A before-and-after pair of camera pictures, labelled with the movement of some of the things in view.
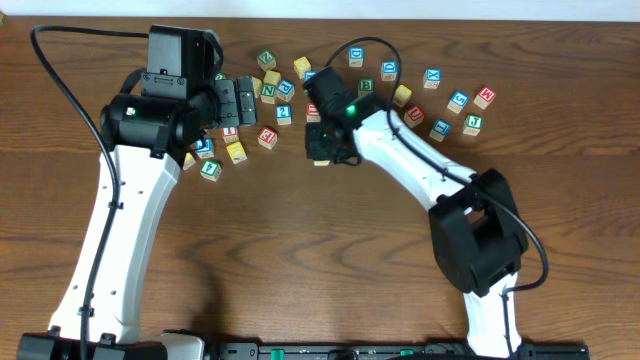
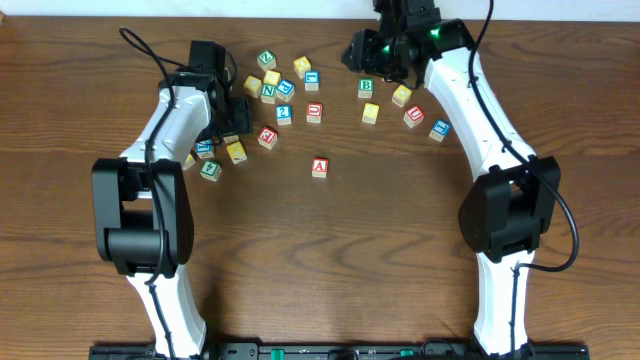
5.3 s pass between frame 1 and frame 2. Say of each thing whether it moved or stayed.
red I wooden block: stayed
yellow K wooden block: stayed
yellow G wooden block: stayed
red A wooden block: moved
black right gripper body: moved
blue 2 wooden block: stayed
